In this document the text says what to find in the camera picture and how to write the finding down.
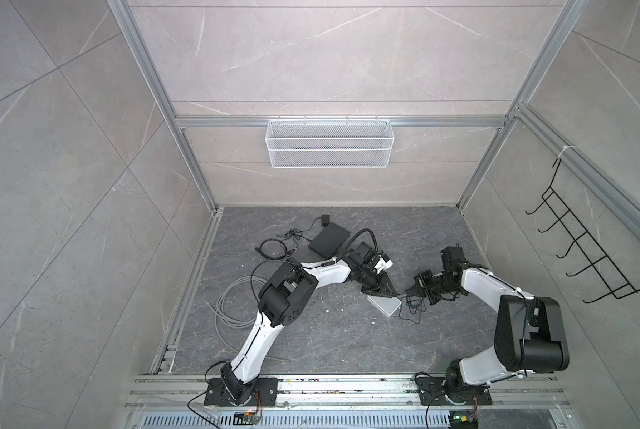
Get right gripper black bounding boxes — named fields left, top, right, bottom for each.
left=406, top=268, right=459, bottom=305

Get white rectangular box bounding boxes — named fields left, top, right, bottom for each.
left=367, top=295, right=402, bottom=317

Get dark grey network switch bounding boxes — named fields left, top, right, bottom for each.
left=308, top=223, right=350, bottom=259

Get black power adapter with cord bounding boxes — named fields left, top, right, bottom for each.
left=275, top=214, right=331, bottom=241

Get grey cable bundle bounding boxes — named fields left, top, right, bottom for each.
left=206, top=274, right=289, bottom=362

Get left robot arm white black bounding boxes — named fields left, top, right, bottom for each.
left=220, top=223, right=397, bottom=406

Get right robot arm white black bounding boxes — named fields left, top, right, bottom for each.
left=410, top=246, right=570, bottom=405

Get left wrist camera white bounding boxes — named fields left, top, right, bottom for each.
left=373, top=254, right=393, bottom=273

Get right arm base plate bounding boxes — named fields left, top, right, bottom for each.
left=414, top=375, right=493, bottom=407

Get small black coiled cable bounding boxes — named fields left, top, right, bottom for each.
left=254, top=238, right=298, bottom=261

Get white wire mesh basket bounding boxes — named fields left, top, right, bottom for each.
left=265, top=119, right=395, bottom=169

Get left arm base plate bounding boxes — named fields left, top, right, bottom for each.
left=203, top=377, right=279, bottom=407

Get black wire hook rack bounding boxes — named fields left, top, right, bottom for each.
left=525, top=159, right=640, bottom=304

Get aluminium frame rail front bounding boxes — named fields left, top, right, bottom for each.
left=121, top=374, right=571, bottom=413

